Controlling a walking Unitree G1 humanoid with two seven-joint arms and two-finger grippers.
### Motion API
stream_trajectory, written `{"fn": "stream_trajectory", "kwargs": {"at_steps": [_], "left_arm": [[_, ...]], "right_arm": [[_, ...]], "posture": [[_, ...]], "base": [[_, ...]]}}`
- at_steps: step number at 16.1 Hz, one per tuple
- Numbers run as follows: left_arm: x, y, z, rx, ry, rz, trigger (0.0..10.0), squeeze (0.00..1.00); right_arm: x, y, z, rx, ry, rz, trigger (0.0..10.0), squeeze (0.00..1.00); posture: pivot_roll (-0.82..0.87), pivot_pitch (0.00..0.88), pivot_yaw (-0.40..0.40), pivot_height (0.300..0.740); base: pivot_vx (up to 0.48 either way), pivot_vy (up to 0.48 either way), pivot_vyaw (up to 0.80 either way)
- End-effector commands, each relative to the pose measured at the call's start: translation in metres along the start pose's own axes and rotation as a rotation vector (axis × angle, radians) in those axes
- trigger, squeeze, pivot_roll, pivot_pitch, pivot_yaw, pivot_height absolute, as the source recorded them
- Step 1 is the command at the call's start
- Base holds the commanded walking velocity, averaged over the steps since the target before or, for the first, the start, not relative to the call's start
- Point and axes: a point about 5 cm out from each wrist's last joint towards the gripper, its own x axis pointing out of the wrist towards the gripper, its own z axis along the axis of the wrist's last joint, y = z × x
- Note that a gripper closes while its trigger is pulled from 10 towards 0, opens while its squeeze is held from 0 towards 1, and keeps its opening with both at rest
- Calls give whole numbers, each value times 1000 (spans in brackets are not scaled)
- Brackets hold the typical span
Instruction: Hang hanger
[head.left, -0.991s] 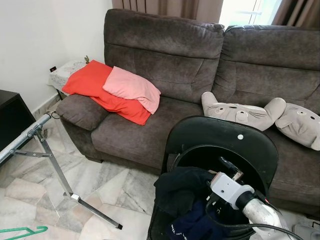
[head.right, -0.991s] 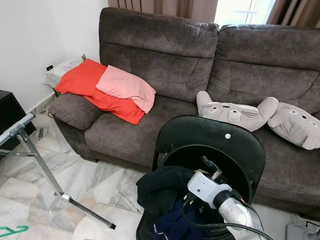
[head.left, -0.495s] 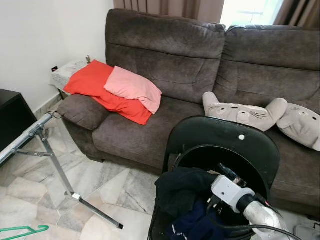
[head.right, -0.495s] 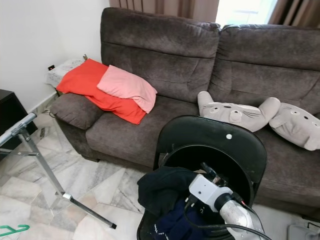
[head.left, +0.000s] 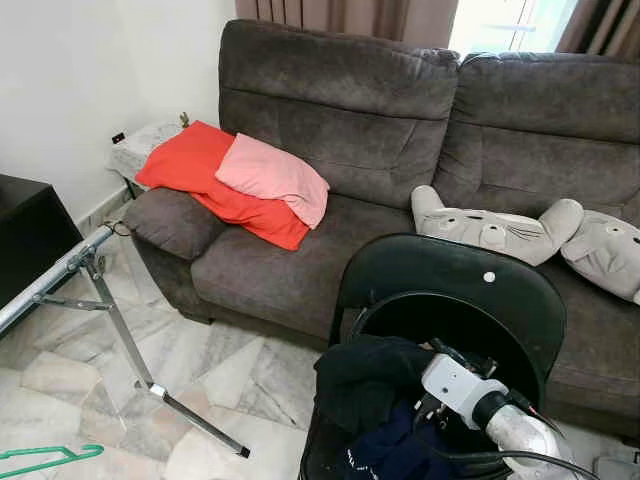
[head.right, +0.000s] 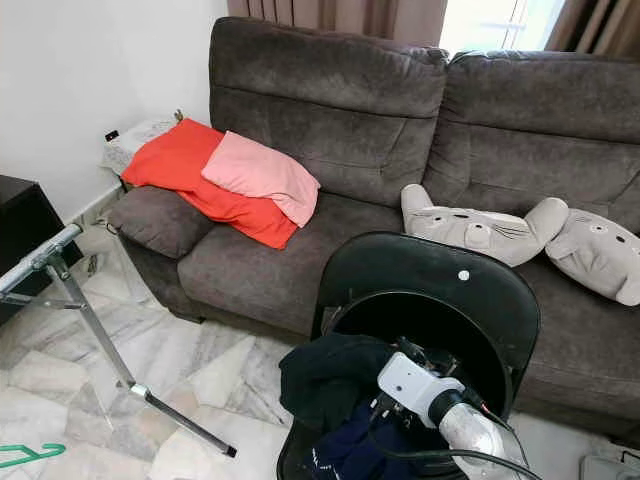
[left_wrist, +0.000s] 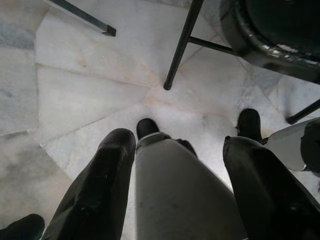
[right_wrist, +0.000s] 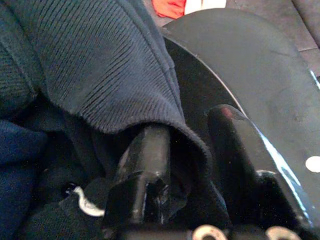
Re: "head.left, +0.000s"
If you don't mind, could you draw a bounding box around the black cloth garment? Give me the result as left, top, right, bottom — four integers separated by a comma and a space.
315, 335, 441, 436

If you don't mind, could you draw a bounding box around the green plastic hanger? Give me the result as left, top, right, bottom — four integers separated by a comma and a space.
0, 443, 104, 479

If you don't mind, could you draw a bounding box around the black laundry basket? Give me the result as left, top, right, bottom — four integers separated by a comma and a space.
300, 233, 568, 480

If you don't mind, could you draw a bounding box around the navy blue garment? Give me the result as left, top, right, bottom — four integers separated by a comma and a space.
345, 400, 461, 480

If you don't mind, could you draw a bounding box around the grey totoro plush cushion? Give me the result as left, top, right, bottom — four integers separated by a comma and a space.
410, 185, 586, 266
560, 210, 640, 303

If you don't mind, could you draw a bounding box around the grey brown fabric sofa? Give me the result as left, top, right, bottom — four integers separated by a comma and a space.
125, 18, 640, 441

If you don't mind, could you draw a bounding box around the pink pillow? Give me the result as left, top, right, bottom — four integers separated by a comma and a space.
215, 133, 331, 229

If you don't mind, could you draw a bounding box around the red pillow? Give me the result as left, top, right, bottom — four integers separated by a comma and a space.
135, 120, 311, 251

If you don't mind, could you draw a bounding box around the bright window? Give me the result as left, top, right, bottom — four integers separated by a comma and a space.
448, 0, 581, 56

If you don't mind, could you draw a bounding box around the brown curtain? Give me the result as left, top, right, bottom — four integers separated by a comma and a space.
555, 0, 640, 61
235, 0, 461, 49

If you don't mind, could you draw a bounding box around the side table with lace cloth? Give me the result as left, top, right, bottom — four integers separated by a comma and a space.
108, 120, 186, 186

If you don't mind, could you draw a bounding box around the silver metal drying rack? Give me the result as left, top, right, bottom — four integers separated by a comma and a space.
0, 222, 251, 459

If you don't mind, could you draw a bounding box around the black television console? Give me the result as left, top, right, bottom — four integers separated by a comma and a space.
0, 175, 83, 306

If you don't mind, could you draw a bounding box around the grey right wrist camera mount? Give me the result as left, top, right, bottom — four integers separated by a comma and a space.
420, 352, 509, 416

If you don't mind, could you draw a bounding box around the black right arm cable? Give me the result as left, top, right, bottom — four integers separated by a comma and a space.
415, 395, 601, 480

